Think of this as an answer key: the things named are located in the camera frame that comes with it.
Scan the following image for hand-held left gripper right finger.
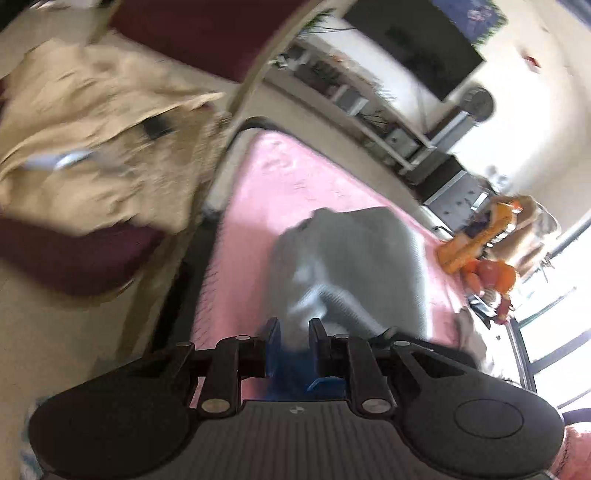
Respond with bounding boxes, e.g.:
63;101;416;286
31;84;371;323
308;318;462;416

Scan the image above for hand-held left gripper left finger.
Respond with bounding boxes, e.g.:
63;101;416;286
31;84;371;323
157;318;281;416

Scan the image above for grey sweater with blue sleeves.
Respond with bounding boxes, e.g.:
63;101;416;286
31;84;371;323
265;208;428;402

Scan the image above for orange toy figure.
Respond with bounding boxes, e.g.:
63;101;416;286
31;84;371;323
462;258;518;324

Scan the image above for dark drawer cabinet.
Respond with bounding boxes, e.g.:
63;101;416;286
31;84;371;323
406;152;490;217

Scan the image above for beige cloth bundle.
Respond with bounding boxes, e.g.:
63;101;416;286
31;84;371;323
494;196;561;282

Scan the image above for tv stand shelf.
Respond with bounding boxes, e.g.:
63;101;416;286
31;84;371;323
268;37;435;171

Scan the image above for tall grey speaker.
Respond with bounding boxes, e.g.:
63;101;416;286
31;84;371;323
422;111;476;145

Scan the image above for khaki pants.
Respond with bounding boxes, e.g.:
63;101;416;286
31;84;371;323
0;39;232;232

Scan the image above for round standing fan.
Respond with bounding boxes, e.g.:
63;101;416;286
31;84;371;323
455;88;495;123

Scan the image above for black television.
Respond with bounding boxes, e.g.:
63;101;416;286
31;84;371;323
344;0;485;102

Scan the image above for maroon banquet chair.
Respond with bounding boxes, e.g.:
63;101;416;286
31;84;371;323
0;0;356;305

